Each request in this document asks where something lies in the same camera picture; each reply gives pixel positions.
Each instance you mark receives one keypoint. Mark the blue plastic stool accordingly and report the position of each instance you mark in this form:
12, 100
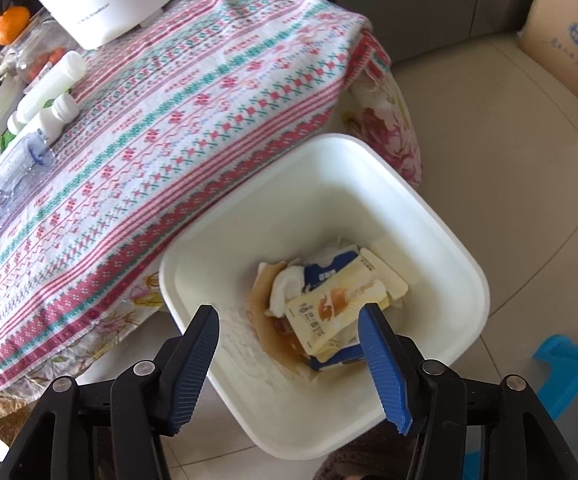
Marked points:
569, 360

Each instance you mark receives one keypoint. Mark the grey refrigerator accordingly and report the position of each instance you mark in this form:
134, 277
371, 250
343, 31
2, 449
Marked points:
419, 0

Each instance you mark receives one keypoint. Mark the stacked cardboard boxes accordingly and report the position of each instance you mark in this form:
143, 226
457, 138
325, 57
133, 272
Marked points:
569, 45

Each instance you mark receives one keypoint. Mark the green pepper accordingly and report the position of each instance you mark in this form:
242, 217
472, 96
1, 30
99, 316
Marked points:
5, 141

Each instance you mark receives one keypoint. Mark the brown paper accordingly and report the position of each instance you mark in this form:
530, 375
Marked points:
269, 340

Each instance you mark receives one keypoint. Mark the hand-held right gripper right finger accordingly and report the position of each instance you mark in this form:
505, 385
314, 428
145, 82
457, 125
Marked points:
384, 375

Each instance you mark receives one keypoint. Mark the blue white carton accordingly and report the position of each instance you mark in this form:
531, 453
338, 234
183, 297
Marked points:
329, 272

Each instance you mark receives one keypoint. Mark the cream carton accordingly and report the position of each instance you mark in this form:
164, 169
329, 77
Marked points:
384, 280

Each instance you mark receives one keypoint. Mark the white plastic bin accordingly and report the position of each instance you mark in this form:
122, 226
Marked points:
329, 200

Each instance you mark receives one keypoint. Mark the brown fuzzy slipper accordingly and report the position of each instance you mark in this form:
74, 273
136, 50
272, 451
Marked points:
359, 460

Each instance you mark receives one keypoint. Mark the beige milk carton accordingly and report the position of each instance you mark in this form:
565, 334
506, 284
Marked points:
319, 320

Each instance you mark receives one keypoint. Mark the tall white plastic bottle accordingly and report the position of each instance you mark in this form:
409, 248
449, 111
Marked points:
51, 87

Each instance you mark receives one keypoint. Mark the clear bottle blue label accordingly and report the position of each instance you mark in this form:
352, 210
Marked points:
16, 167

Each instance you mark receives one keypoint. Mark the large orange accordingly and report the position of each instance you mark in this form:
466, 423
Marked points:
11, 26

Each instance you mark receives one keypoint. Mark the glass jar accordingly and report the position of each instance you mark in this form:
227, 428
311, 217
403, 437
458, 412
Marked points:
36, 57

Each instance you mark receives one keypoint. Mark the white electric pot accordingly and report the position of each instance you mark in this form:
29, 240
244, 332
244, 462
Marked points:
109, 10

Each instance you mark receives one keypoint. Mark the red green patterned tablecloth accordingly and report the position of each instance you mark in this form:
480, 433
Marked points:
169, 160

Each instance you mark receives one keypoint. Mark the white tissue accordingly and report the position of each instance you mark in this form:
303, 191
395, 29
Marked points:
289, 290

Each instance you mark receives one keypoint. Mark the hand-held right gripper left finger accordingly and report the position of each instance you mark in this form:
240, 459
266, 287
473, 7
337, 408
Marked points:
194, 375

